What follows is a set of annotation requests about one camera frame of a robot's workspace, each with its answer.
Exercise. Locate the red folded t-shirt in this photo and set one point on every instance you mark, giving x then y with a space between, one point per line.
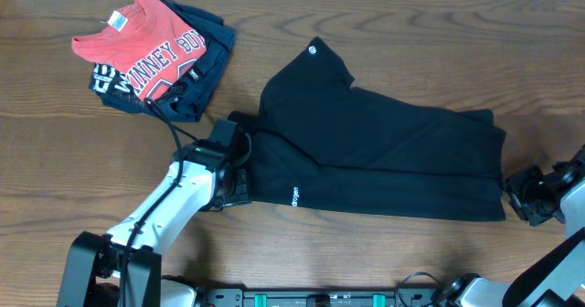
148 43

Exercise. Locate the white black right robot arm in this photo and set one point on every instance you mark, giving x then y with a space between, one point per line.
552 281

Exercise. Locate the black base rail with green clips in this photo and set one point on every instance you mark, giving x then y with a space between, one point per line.
233 297

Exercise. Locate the black shirt with white print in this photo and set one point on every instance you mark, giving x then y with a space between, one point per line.
106 79

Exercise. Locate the black t-shirt with white logo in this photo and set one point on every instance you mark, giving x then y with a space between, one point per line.
320 142

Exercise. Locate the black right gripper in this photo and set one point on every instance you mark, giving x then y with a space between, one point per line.
515 188

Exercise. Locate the navy folded shirt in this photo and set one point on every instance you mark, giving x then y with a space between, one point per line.
188 97

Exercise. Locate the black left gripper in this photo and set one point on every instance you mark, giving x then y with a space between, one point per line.
243 194

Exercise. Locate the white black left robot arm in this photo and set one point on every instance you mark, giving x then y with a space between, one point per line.
123 267

